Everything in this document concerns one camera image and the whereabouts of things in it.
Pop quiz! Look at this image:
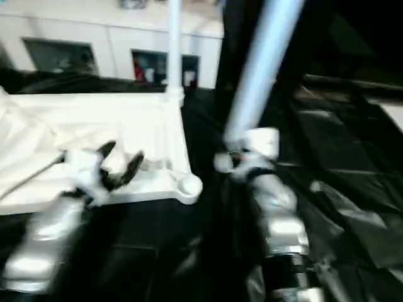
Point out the white plastic table top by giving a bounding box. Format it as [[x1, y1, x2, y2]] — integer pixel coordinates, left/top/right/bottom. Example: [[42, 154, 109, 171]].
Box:
[[0, 90, 204, 216]]

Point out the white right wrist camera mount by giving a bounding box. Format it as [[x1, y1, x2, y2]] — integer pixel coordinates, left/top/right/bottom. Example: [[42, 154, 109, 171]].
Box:
[[234, 127, 281, 184]]

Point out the white glass-door cabinet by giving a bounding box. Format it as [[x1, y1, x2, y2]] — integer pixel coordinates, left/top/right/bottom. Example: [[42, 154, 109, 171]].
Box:
[[0, 0, 225, 90]]

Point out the black work surface mat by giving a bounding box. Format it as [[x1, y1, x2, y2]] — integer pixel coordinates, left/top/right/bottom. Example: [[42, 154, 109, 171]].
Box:
[[0, 66, 403, 302]]

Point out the dark black cabinet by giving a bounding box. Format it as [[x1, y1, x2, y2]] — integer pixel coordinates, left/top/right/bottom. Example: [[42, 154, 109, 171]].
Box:
[[217, 0, 403, 86]]

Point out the white plastic table leg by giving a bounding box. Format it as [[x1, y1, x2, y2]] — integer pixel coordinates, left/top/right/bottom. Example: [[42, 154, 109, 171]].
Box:
[[213, 0, 307, 174], [166, 0, 185, 106]]

